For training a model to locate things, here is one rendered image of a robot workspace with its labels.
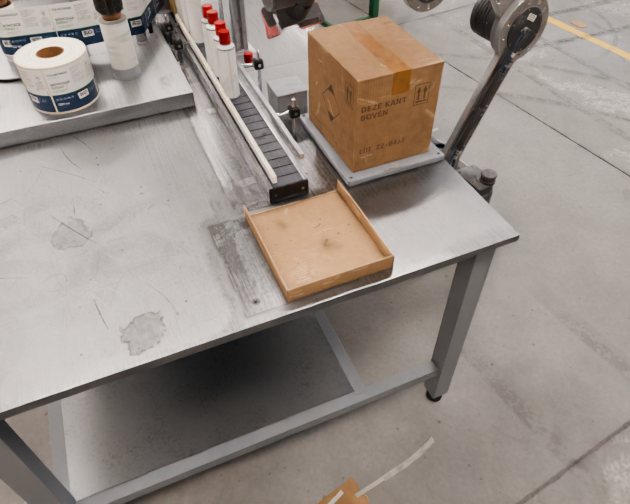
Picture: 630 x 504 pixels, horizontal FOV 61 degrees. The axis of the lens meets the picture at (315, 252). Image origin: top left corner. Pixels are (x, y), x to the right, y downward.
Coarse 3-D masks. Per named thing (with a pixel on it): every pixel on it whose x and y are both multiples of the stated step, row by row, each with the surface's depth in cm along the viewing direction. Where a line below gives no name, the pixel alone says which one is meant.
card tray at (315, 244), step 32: (256, 224) 134; (288, 224) 133; (320, 224) 133; (352, 224) 133; (288, 256) 126; (320, 256) 126; (352, 256) 126; (384, 256) 126; (288, 288) 119; (320, 288) 118
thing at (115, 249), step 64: (64, 0) 234; (256, 0) 233; (128, 128) 164; (192, 128) 164; (0, 192) 143; (64, 192) 143; (128, 192) 143; (192, 192) 143; (256, 192) 143; (320, 192) 143; (384, 192) 142; (448, 192) 142; (0, 256) 127; (64, 256) 127; (128, 256) 127; (192, 256) 127; (256, 256) 127; (448, 256) 126; (0, 320) 114; (64, 320) 114; (128, 320) 114; (192, 320) 114; (256, 320) 114; (0, 384) 103; (64, 384) 103
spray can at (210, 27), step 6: (210, 12) 162; (216, 12) 162; (210, 18) 162; (216, 18) 163; (210, 24) 164; (210, 30) 164; (210, 36) 166; (210, 42) 167; (210, 48) 169; (210, 54) 171; (216, 60) 171; (216, 66) 172; (216, 72) 174
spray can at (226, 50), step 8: (224, 32) 152; (224, 40) 153; (224, 48) 154; (232, 48) 155; (224, 56) 156; (232, 56) 157; (224, 64) 158; (232, 64) 158; (224, 72) 159; (232, 72) 160; (224, 80) 161; (232, 80) 161; (224, 88) 164; (232, 88) 163; (232, 96) 165
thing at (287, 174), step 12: (192, 48) 190; (204, 48) 190; (240, 84) 172; (240, 96) 167; (240, 108) 162; (252, 108) 162; (252, 120) 158; (264, 120) 158; (240, 132) 154; (252, 132) 154; (264, 132) 153; (264, 144) 149; (276, 144) 149; (264, 156) 146; (276, 156) 145; (276, 168) 142; (288, 168) 142; (288, 180) 138; (300, 180) 138
